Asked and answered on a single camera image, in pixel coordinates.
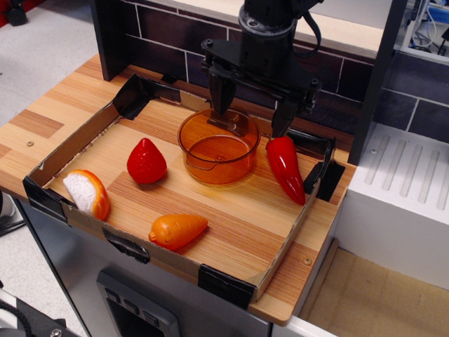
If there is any transparent orange plastic pot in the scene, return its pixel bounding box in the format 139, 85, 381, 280
177, 108, 261, 185

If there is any orange toy carrot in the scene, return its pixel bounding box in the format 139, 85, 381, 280
148, 214, 208, 251

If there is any red toy strawberry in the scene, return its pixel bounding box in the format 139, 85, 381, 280
127, 138, 167, 184

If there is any dark grey post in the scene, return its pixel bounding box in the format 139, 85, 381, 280
90, 0, 129, 81
348, 0, 407, 166

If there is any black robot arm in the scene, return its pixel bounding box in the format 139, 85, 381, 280
201, 1, 322, 138

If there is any white orange toy sushi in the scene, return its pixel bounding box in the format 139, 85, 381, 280
63, 169, 110, 220

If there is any cardboard fence with black tape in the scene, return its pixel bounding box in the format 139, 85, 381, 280
23, 76, 351, 308

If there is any red toy chili pepper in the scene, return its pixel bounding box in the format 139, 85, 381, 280
266, 136, 306, 206

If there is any dark grey left post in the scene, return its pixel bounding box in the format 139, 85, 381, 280
90, 0, 129, 81

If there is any dark grey right post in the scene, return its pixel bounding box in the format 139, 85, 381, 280
348, 0, 407, 166

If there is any white toy sink drainboard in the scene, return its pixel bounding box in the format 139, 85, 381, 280
335, 124, 448, 289

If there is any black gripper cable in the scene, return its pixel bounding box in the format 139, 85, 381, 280
293, 10, 323, 60

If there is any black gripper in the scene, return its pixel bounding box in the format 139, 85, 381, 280
201, 31, 322, 138

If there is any grey toy oven front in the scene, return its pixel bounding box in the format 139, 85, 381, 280
97, 271, 181, 337

